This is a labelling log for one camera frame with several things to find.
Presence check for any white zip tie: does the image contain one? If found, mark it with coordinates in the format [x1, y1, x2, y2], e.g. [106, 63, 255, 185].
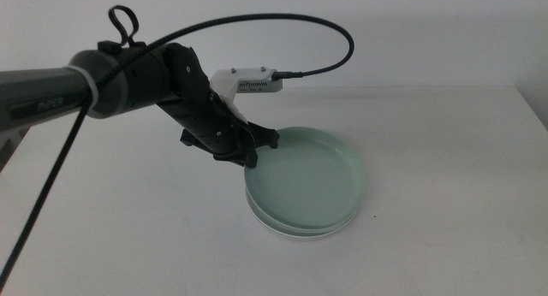
[67, 63, 100, 114]

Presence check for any grey shallow bowl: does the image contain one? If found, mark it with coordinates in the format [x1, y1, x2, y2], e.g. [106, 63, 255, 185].
[244, 187, 361, 239]

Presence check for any black braided cable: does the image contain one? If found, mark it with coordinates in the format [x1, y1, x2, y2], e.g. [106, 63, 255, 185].
[0, 12, 356, 288]

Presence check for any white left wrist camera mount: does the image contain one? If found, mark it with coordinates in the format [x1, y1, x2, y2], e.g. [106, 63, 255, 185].
[208, 67, 277, 124]

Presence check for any mint green shallow bowl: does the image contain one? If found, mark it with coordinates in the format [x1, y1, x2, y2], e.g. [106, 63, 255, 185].
[243, 126, 367, 234]

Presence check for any white shallow bowl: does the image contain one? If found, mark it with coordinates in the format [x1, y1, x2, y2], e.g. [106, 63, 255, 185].
[247, 197, 360, 242]

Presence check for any thin black cable loop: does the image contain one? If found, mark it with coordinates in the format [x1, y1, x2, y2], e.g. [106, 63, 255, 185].
[107, 4, 146, 48]

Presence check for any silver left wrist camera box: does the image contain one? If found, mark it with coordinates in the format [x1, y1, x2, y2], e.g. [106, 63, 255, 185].
[236, 76, 284, 94]

